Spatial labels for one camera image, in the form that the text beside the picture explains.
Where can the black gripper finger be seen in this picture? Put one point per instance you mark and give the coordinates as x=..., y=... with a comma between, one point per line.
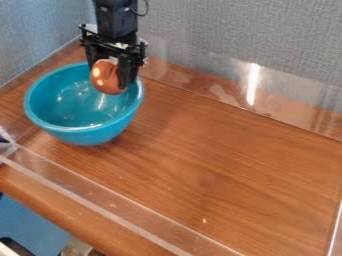
x=95, y=53
x=127, y=69

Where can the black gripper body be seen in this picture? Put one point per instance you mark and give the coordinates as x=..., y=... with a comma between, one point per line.
x=131, y=44

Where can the brown toy mushroom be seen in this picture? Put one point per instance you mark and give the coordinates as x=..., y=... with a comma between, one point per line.
x=104, y=77

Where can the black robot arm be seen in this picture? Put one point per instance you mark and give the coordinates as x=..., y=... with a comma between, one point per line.
x=116, y=20

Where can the blue bowl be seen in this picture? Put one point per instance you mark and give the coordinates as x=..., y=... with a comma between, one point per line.
x=76, y=114

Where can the clear acrylic barrier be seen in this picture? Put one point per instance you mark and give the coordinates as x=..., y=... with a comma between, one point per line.
x=227, y=169

